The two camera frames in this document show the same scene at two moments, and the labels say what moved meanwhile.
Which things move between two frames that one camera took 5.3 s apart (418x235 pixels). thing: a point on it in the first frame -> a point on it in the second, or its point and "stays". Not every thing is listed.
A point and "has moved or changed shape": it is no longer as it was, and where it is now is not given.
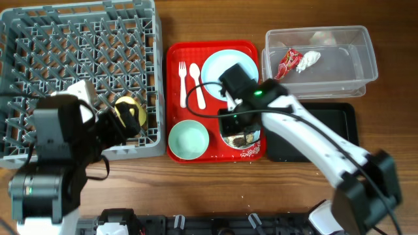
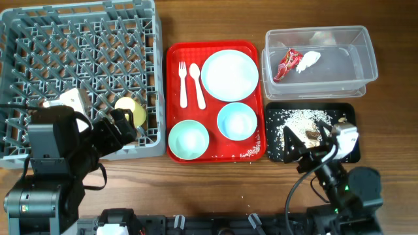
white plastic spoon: [194, 72] stays
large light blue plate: [219, 63] stays
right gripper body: [238, 124] -> [313, 157]
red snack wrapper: [289, 62] stays
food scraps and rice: [238, 141] has moved or changed shape
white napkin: [309, 59] stays
